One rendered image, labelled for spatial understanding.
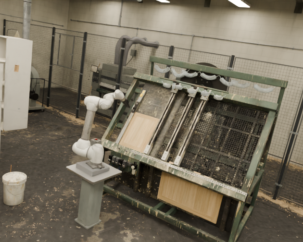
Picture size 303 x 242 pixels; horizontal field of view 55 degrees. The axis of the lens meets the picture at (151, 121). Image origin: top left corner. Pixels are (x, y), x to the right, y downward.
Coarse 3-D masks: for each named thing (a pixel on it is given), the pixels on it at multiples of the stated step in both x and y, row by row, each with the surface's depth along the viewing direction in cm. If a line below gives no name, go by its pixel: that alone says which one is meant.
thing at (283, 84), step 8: (152, 56) 490; (152, 64) 497; (168, 64) 477; (176, 64) 470; (184, 64) 463; (192, 64) 456; (152, 72) 502; (208, 72) 445; (216, 72) 438; (224, 72) 432; (232, 72) 426; (240, 72) 426; (248, 80) 417; (256, 80) 411; (264, 80) 406; (272, 80) 400; (280, 80) 395; (280, 88) 401; (280, 96) 402; (280, 104) 407; (272, 136) 427
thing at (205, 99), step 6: (204, 90) 394; (210, 90) 406; (204, 96) 398; (204, 102) 405; (204, 108) 408; (198, 114) 400; (198, 120) 399; (192, 126) 394; (192, 132) 391; (186, 138) 388; (186, 144) 385; (180, 150) 383; (180, 156) 380; (174, 162) 378; (180, 162) 382
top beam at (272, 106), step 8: (136, 72) 467; (144, 80) 458; (152, 80) 449; (160, 80) 444; (168, 80) 439; (184, 88) 423; (200, 88) 414; (232, 96) 392; (240, 96) 388; (240, 104) 390; (248, 104) 381; (256, 104) 375; (264, 104) 372; (272, 104) 368
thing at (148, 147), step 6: (174, 84) 415; (180, 84) 427; (174, 90) 426; (174, 96) 426; (168, 102) 424; (168, 108) 419; (162, 114) 418; (162, 120) 414; (156, 126) 412; (162, 126) 417; (156, 132) 408; (150, 138) 406; (156, 138) 411; (150, 144) 402; (144, 150) 401; (150, 150) 404
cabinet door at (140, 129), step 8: (136, 112) 441; (136, 120) 435; (144, 120) 430; (152, 120) 425; (128, 128) 432; (136, 128) 428; (144, 128) 424; (152, 128) 419; (128, 136) 426; (136, 136) 422; (144, 136) 417; (120, 144) 424; (128, 144) 420; (136, 144) 416; (144, 144) 411
